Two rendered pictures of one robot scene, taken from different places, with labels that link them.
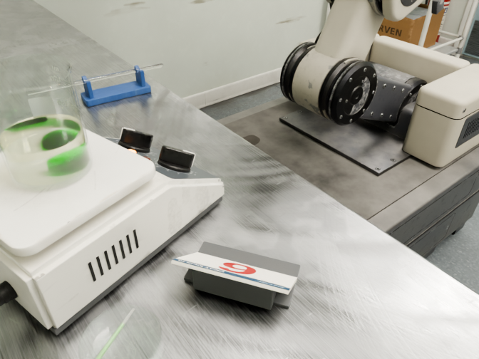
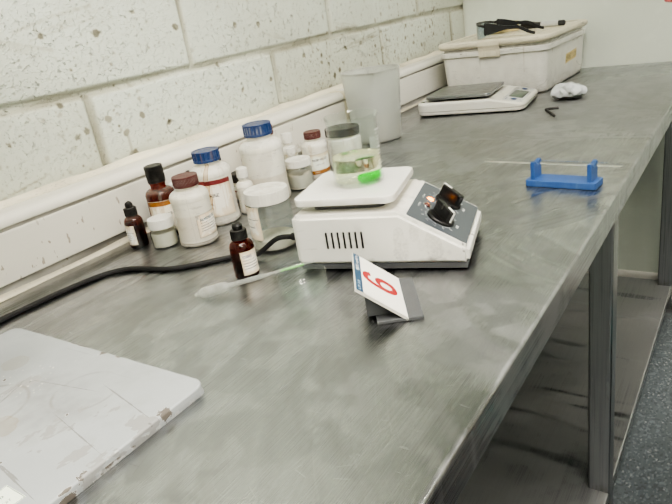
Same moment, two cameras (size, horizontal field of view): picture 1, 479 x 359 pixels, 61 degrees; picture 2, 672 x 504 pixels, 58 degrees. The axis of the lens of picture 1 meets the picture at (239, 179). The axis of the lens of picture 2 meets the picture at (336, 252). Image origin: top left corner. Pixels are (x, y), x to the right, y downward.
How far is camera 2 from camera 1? 53 cm
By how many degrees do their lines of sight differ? 66
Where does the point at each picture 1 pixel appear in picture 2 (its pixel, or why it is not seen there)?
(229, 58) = not seen: outside the picture
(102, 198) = (345, 197)
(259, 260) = (412, 299)
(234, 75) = not seen: outside the picture
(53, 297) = (301, 238)
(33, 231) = (307, 197)
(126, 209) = (359, 214)
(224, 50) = not seen: outside the picture
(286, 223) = (472, 300)
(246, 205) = (476, 279)
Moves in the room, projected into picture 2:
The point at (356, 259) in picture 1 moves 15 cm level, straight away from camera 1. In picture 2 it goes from (460, 339) to (640, 323)
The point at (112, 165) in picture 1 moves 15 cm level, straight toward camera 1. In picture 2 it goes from (377, 188) to (267, 231)
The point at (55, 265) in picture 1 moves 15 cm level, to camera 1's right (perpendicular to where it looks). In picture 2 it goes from (306, 220) to (350, 263)
